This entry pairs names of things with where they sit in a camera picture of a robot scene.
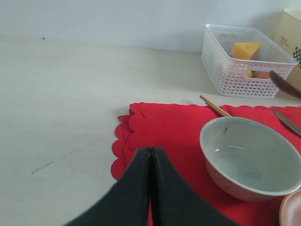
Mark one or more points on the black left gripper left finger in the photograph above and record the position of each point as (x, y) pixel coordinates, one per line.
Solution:
(127, 202)

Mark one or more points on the pale green ceramic bowl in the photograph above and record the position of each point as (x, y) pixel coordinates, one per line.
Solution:
(249, 160)

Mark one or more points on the yellow lemon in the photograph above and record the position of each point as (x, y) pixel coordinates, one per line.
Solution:
(249, 74)

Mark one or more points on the dark wooden spoon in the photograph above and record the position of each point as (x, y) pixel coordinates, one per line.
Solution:
(284, 86)

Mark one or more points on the steel table knife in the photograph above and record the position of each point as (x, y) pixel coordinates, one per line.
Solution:
(289, 123)

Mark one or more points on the cream plastic bin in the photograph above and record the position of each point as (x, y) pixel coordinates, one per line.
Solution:
(288, 36)

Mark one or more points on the brown egg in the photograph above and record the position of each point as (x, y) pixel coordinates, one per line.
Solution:
(260, 74)

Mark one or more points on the yellow cheese wedge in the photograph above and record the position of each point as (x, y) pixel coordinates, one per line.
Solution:
(246, 50)

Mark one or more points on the red scalloped table cloth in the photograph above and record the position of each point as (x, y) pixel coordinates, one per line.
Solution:
(176, 128)

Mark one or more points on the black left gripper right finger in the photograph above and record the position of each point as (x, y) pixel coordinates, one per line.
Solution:
(174, 202)

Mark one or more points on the white perforated plastic basket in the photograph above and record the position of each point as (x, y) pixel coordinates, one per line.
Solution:
(229, 75)

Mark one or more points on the brown wooden plate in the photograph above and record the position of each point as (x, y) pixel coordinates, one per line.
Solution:
(290, 210)

